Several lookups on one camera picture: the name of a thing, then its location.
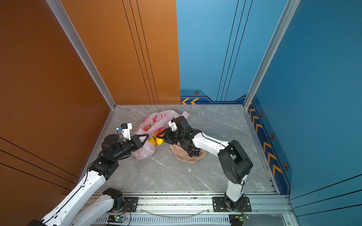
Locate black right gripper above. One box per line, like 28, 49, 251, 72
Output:
156, 128, 185, 145

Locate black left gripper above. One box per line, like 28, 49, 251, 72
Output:
113, 133, 149, 163

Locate yellow lemon fruit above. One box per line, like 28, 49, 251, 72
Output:
149, 137, 164, 147

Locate pink printed plastic bag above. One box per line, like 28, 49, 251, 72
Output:
133, 110, 189, 161

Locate orange yellow peach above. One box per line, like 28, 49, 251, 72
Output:
156, 129, 166, 139

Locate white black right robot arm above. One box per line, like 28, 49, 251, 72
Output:
156, 116, 253, 211

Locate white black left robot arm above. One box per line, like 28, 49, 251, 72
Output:
29, 134, 150, 226

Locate beige wavy fruit plate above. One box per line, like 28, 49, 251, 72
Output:
170, 145, 207, 163

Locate dark purple grape bunch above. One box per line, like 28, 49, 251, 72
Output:
187, 146, 201, 157

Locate left green circuit board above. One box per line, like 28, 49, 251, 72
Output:
107, 215, 126, 224

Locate green circuit board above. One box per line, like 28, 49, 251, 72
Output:
235, 214, 250, 222
107, 215, 126, 224

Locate right green circuit board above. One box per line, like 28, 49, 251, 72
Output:
235, 214, 250, 222

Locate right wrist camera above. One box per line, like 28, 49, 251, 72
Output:
168, 120, 178, 131

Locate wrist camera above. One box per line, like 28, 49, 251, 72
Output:
168, 120, 178, 131
116, 123, 132, 140

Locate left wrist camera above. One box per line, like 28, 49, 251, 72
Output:
116, 123, 132, 140

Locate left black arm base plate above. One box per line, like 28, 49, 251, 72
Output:
119, 196, 139, 213

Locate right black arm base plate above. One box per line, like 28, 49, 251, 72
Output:
212, 196, 252, 212

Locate aluminium front rail frame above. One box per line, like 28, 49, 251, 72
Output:
92, 192, 299, 226

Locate left aluminium corner post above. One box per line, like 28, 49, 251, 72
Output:
46, 0, 116, 110

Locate aluminium corner post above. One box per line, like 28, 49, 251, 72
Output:
46, 0, 116, 110
243, 0, 300, 110

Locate right aluminium corner post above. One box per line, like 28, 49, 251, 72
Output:
243, 0, 300, 110

